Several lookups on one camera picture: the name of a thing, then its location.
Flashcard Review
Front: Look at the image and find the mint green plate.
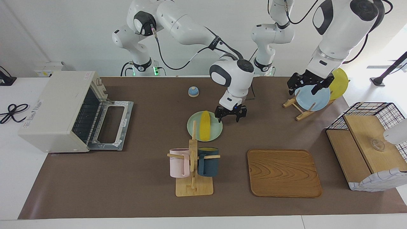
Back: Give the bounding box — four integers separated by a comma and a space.
187, 111, 223, 142

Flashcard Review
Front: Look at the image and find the yellow corn cob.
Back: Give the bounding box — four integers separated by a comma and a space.
199, 110, 212, 141

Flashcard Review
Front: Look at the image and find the oven door with glass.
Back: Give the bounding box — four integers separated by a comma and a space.
87, 100, 134, 151

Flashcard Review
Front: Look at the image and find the cream toaster oven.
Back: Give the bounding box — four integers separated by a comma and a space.
17, 71, 134, 154

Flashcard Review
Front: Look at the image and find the light blue plate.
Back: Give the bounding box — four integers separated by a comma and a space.
294, 83, 331, 112

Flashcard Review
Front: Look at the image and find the yellow plate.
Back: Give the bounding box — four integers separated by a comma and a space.
328, 68, 349, 101

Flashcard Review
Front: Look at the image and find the wooden plate rack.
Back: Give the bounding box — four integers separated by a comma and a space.
283, 89, 336, 121

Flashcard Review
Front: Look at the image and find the dark blue mug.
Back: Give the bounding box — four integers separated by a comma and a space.
197, 147, 220, 177

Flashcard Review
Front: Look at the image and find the pink mug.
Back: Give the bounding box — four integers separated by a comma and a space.
169, 148, 191, 178

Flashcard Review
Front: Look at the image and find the wooden two-step shelf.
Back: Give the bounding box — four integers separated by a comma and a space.
327, 114, 407, 183

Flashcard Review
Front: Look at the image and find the brown wooden tray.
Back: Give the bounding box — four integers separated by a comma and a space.
247, 149, 323, 198

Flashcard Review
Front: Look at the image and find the wooden mug rack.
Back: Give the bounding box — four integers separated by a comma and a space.
167, 120, 221, 197

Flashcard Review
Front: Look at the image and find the small clear glass dish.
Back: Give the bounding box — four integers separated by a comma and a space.
370, 139, 386, 151

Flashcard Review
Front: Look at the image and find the white cylindrical object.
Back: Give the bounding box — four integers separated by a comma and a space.
383, 118, 407, 145

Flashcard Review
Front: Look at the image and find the brown table mat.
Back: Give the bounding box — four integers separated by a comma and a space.
17, 76, 407, 220

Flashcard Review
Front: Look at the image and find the white checked cloth liner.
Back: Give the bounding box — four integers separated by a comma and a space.
348, 168, 407, 192

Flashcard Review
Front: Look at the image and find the wire and wood shelf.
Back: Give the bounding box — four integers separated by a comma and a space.
326, 102, 407, 192

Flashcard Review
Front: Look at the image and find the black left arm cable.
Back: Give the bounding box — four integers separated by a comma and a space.
285, 0, 320, 25

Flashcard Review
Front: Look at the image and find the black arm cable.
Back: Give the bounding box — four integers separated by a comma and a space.
152, 27, 237, 71
285, 0, 320, 25

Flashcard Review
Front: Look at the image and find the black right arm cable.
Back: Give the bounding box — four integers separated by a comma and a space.
152, 27, 237, 71

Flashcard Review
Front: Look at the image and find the black base cable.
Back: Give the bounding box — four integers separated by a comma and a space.
120, 60, 134, 77

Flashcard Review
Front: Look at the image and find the coiled black cable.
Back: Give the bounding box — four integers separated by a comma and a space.
0, 103, 30, 124

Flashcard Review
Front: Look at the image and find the black clamp mount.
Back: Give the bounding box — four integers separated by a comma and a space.
0, 66, 17, 86

